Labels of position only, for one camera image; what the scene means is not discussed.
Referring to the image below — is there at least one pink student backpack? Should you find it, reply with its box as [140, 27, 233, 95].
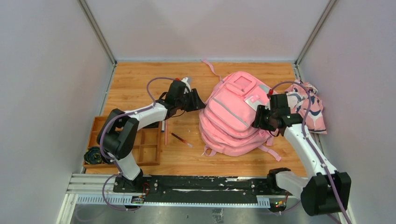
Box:
[199, 71, 281, 161]

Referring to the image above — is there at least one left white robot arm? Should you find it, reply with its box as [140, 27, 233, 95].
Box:
[97, 77, 206, 193]

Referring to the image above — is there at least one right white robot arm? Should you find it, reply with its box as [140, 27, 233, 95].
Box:
[252, 94, 352, 216]

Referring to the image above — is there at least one pink patterned cloth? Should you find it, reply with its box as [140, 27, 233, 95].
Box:
[285, 79, 327, 134]

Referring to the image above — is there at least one pink pencil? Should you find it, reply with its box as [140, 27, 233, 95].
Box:
[164, 120, 168, 145]

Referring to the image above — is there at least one blue capped white marker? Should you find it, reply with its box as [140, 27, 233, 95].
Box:
[161, 121, 165, 133]

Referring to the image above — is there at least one red pen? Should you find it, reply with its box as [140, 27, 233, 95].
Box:
[170, 132, 193, 148]

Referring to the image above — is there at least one wooden compartment tray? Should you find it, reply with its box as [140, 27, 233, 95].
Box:
[83, 116, 162, 169]

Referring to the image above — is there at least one blue yellow rolled sock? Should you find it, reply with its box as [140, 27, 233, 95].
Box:
[84, 146, 103, 165]

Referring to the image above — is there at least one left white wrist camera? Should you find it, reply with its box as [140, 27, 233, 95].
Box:
[175, 77, 192, 93]

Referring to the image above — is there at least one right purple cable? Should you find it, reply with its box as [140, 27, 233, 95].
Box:
[268, 81, 354, 224]

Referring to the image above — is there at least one purple cable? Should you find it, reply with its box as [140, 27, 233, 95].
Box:
[99, 77, 180, 211]
[268, 81, 354, 224]

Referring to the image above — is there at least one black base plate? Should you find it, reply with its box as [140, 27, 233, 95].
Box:
[113, 175, 292, 205]

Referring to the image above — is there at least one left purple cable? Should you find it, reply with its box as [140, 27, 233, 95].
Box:
[99, 77, 180, 211]

